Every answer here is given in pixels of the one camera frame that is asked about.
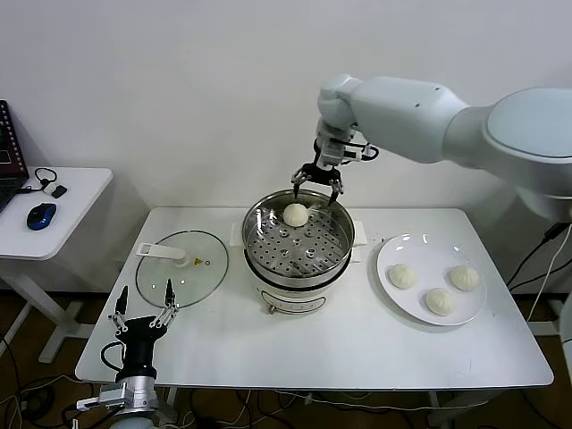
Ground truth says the white hanging cable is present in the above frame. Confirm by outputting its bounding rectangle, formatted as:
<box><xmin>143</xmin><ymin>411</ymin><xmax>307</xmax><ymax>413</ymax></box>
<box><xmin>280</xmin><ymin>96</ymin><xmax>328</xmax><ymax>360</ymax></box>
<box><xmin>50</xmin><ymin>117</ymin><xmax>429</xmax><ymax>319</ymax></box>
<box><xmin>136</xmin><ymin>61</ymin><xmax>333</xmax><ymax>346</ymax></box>
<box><xmin>526</xmin><ymin>236</ymin><xmax>572</xmax><ymax>324</ymax></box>

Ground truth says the white steamed baozi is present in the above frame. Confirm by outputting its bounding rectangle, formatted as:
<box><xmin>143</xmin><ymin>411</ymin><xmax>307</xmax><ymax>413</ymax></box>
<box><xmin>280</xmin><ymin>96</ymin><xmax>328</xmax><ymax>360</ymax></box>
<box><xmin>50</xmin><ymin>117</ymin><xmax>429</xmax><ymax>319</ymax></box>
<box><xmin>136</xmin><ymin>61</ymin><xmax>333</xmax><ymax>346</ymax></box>
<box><xmin>424</xmin><ymin>288</ymin><xmax>457</xmax><ymax>316</ymax></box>
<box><xmin>386</xmin><ymin>263</ymin><xmax>418</xmax><ymax>290</ymax></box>
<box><xmin>282</xmin><ymin>203</ymin><xmax>309</xmax><ymax>229</ymax></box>
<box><xmin>449</xmin><ymin>265</ymin><xmax>481</xmax><ymax>291</ymax></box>

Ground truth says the floor cable tangle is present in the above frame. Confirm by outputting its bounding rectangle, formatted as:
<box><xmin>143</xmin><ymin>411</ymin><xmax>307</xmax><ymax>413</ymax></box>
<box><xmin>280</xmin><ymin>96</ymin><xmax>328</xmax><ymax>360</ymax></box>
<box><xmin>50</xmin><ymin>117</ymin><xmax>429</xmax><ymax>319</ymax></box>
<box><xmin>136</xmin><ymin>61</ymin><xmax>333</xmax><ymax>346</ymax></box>
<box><xmin>178</xmin><ymin>389</ymin><xmax>430</xmax><ymax>429</ymax></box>

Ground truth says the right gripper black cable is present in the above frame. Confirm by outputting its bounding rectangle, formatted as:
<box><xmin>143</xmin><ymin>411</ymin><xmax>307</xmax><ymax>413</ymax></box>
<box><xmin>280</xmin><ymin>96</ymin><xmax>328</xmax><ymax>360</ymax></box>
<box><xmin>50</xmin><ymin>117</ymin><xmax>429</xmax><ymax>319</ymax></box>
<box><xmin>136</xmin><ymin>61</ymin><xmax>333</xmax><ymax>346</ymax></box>
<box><xmin>357</xmin><ymin>142</ymin><xmax>382</xmax><ymax>163</ymax></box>

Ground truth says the black laptop red screen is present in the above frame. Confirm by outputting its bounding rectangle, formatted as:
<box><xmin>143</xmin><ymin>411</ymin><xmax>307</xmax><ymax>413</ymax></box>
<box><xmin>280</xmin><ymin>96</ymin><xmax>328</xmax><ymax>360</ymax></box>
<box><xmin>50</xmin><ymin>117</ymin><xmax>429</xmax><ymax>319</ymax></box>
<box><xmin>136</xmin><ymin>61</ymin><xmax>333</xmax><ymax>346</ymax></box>
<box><xmin>0</xmin><ymin>101</ymin><xmax>31</xmax><ymax>215</ymax></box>

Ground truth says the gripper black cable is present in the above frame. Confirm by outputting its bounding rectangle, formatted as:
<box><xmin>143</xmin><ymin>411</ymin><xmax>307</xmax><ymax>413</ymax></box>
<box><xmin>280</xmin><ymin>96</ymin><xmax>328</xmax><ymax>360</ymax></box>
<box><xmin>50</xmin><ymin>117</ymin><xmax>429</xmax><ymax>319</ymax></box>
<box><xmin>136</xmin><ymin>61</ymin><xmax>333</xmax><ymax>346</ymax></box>
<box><xmin>99</xmin><ymin>341</ymin><xmax>127</xmax><ymax>372</ymax></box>
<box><xmin>357</xmin><ymin>142</ymin><xmax>382</xmax><ymax>163</ymax></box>

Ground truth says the white round plate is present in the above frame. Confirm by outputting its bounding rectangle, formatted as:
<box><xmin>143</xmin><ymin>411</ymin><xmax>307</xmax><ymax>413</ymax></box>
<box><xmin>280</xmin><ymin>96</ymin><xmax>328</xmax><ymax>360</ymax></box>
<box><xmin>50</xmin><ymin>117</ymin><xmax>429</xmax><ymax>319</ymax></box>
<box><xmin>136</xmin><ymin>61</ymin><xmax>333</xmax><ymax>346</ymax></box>
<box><xmin>368</xmin><ymin>232</ymin><xmax>487</xmax><ymax>327</ymax></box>

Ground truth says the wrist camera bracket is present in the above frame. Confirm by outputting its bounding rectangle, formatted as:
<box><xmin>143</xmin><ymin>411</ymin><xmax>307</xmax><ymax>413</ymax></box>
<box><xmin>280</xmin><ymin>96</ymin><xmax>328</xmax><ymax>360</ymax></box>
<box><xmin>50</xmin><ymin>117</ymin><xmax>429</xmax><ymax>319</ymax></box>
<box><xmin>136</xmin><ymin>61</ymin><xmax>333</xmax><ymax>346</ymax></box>
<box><xmin>320</xmin><ymin>137</ymin><xmax>361</xmax><ymax>167</ymax></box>
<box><xmin>76</xmin><ymin>387</ymin><xmax>122</xmax><ymax>413</ymax></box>

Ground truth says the black cable with plug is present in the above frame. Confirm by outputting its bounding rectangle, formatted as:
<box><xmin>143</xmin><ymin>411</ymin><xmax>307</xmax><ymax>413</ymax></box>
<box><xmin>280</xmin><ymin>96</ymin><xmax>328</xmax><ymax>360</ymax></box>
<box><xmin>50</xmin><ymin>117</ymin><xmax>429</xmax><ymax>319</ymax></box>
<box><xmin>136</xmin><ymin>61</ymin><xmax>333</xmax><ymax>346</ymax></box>
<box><xmin>506</xmin><ymin>221</ymin><xmax>572</xmax><ymax>291</ymax></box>

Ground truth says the glass lid white handle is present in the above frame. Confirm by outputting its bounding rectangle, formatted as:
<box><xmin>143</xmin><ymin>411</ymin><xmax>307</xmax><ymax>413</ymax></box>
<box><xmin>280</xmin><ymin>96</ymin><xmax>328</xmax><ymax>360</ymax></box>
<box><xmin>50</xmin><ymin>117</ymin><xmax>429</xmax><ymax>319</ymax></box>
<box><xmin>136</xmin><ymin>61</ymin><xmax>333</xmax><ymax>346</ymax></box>
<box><xmin>134</xmin><ymin>230</ymin><xmax>231</xmax><ymax>310</ymax></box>

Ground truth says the black looped cable white plug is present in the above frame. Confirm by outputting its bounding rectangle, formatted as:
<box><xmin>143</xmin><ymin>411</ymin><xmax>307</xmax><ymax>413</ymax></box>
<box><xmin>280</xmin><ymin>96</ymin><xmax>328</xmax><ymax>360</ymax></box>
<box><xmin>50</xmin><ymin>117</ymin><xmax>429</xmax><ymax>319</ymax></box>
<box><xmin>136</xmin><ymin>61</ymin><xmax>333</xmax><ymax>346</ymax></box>
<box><xmin>17</xmin><ymin>167</ymin><xmax>59</xmax><ymax>196</ymax></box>

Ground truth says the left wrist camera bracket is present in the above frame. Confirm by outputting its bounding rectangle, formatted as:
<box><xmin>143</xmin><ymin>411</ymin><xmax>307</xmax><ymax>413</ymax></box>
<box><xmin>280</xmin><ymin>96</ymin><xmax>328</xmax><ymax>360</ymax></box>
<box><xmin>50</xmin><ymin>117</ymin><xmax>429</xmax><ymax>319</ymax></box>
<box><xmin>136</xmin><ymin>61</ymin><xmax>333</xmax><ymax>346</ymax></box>
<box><xmin>76</xmin><ymin>387</ymin><xmax>122</xmax><ymax>413</ymax></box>

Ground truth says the white side table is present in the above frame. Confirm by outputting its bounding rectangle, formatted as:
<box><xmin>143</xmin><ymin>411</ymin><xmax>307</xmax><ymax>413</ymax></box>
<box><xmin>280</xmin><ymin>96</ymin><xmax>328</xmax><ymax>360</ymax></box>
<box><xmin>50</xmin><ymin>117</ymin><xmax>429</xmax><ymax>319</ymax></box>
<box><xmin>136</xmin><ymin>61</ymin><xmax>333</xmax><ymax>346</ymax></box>
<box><xmin>0</xmin><ymin>167</ymin><xmax>114</xmax><ymax>366</ymax></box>

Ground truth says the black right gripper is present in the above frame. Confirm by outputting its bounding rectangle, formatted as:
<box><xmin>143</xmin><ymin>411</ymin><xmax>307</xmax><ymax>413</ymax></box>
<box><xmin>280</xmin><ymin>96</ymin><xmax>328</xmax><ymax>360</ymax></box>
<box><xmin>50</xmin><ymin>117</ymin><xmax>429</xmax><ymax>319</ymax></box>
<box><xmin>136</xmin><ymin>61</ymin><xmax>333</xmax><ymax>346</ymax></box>
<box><xmin>290</xmin><ymin>151</ymin><xmax>346</xmax><ymax>208</ymax></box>

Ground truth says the stainless steel steamer basket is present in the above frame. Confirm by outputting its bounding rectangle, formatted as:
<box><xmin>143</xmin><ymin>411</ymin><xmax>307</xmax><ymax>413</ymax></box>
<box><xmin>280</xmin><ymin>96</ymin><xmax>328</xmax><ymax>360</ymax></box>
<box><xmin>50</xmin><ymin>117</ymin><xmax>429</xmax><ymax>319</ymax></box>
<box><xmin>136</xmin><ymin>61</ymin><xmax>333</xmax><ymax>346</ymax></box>
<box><xmin>241</xmin><ymin>189</ymin><xmax>357</xmax><ymax>287</ymax></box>

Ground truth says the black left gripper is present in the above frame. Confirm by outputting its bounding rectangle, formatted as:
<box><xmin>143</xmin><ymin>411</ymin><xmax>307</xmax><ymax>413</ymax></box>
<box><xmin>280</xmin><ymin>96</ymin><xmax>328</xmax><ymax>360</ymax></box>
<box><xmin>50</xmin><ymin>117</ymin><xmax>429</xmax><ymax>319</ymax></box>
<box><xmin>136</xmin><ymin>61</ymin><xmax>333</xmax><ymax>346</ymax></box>
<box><xmin>107</xmin><ymin>278</ymin><xmax>180</xmax><ymax>380</ymax></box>

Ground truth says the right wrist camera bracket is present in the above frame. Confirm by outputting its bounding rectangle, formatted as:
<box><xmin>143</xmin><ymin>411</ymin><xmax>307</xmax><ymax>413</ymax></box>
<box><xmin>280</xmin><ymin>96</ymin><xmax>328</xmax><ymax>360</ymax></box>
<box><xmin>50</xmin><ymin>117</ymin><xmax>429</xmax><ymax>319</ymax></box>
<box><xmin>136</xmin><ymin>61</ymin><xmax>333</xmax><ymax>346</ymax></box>
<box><xmin>320</xmin><ymin>137</ymin><xmax>361</xmax><ymax>167</ymax></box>

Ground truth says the blue black computer mouse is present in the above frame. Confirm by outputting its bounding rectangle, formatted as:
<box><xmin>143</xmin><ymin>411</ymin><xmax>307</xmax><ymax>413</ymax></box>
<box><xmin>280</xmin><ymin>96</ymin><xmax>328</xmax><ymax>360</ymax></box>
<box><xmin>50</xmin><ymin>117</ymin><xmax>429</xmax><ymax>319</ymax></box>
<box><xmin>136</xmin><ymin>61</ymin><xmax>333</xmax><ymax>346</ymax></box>
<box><xmin>26</xmin><ymin>203</ymin><xmax>58</xmax><ymax>232</ymax></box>

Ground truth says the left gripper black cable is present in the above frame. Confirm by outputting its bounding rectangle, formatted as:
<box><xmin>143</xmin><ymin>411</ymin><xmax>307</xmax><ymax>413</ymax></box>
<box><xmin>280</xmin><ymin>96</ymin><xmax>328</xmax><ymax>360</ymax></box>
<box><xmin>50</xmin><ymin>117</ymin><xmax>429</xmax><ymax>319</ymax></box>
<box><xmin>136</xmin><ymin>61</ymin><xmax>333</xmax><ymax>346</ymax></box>
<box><xmin>99</xmin><ymin>341</ymin><xmax>127</xmax><ymax>372</ymax></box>

